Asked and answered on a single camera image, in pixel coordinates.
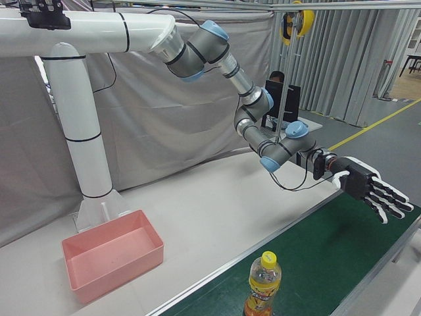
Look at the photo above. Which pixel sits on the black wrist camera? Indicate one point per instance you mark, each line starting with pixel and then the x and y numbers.
pixel 318 168

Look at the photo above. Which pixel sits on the yellow orange drink bottle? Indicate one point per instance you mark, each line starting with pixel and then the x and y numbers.
pixel 263 286

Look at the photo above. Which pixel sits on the black head camera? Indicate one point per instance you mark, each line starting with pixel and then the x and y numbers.
pixel 46 18

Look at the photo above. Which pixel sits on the green conveyor belt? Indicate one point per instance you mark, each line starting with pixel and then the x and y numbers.
pixel 312 256

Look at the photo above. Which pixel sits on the dark wooden table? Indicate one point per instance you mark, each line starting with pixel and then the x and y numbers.
pixel 412 59

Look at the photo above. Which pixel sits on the seated person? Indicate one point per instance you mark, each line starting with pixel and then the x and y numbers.
pixel 276 76

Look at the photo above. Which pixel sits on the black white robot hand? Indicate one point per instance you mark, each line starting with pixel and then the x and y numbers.
pixel 356 182

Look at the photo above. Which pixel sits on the white robot stand column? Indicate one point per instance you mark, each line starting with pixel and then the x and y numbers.
pixel 75 108

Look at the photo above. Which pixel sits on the grey pleated curtain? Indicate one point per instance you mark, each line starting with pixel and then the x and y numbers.
pixel 345 66

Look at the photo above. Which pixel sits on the pink plastic basket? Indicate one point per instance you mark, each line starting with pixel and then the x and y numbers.
pixel 98 284

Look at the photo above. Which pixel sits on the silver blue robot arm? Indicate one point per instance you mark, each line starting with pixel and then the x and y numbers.
pixel 210 49

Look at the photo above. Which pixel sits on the black computer monitor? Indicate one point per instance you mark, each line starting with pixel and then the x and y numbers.
pixel 274 98

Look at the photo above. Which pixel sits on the white desk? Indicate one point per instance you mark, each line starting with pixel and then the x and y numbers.
pixel 310 125

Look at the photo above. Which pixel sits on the grey fabric backdrop curtain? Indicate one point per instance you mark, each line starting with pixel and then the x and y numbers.
pixel 164 125

